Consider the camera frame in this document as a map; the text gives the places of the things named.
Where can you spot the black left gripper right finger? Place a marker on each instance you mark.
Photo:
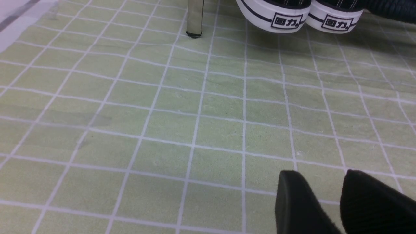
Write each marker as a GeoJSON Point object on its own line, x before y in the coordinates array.
{"type": "Point", "coordinates": [369, 206]}

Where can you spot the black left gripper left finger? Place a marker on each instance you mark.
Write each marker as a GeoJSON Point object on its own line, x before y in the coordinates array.
{"type": "Point", "coordinates": [297, 210]}

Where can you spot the stainless steel shoe rack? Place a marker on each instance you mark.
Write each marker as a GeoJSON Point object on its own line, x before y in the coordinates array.
{"type": "Point", "coordinates": [195, 18]}

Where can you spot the black canvas sneaker right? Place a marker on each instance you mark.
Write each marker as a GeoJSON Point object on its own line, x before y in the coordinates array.
{"type": "Point", "coordinates": [335, 16]}

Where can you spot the black canvas sneaker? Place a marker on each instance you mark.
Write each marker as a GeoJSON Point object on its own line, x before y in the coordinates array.
{"type": "Point", "coordinates": [335, 16]}
{"type": "Point", "coordinates": [276, 16]}

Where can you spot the black canvas sneaker left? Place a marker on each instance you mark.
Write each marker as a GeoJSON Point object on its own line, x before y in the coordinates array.
{"type": "Point", "coordinates": [276, 16]}

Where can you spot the black knit shoe left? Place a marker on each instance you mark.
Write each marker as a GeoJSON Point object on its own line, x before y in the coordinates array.
{"type": "Point", "coordinates": [398, 10]}

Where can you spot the green checkered tablecloth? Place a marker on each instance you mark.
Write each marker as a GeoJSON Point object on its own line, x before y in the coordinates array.
{"type": "Point", "coordinates": [114, 121]}

